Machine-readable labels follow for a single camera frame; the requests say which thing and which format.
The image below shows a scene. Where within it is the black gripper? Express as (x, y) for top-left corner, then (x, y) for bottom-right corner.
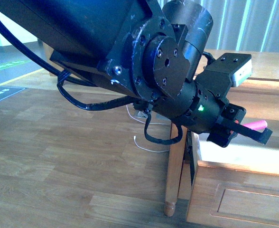
(152, 82), (272, 147)

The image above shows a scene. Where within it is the pink marker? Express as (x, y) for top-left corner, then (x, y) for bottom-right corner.
(243, 120), (268, 131)

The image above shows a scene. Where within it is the wooden drawer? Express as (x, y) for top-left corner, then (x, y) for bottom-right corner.
(186, 133), (279, 228)

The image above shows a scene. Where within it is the grey pleated curtain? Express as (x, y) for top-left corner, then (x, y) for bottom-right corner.
(199, 0), (279, 52)

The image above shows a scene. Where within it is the open floor socket box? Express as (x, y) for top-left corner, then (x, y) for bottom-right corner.
(135, 110), (148, 118)

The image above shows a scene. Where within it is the large wooden cabinet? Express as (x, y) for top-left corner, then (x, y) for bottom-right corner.
(43, 42), (55, 68)

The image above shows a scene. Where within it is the green floor sticker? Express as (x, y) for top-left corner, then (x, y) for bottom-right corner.
(0, 60), (30, 71)

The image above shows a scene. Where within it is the wooden nightstand frame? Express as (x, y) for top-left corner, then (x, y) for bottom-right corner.
(164, 52), (279, 217)

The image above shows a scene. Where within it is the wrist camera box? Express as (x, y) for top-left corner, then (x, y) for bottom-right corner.
(195, 53), (252, 100)

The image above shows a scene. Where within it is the white charger cable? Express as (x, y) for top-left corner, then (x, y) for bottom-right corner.
(126, 104), (170, 153)

